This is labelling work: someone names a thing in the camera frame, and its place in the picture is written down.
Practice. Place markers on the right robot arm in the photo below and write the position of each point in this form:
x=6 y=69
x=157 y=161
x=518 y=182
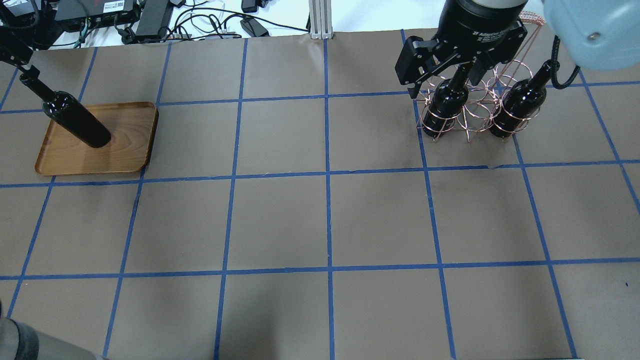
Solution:
x=602 y=35

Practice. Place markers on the copper wire bottle basket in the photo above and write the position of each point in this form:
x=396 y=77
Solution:
x=484 y=99

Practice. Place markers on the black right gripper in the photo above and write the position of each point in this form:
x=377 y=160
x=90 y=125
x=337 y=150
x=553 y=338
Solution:
x=477 y=24

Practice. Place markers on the black power brick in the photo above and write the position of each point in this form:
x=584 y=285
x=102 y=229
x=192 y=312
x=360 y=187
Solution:
x=154 y=21

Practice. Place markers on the aluminium frame post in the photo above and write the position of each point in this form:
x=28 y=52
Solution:
x=320 y=19

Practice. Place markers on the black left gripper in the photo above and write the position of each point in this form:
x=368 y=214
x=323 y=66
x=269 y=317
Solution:
x=11 y=54

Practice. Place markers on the dark wine bottle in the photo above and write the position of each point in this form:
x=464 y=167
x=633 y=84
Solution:
x=447 y=103
x=521 y=102
x=65 y=110

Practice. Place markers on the wooden tray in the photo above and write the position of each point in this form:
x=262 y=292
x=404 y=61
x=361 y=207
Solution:
x=132 y=126

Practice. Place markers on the black power adapter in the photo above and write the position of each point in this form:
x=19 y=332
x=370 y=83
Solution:
x=253 y=28

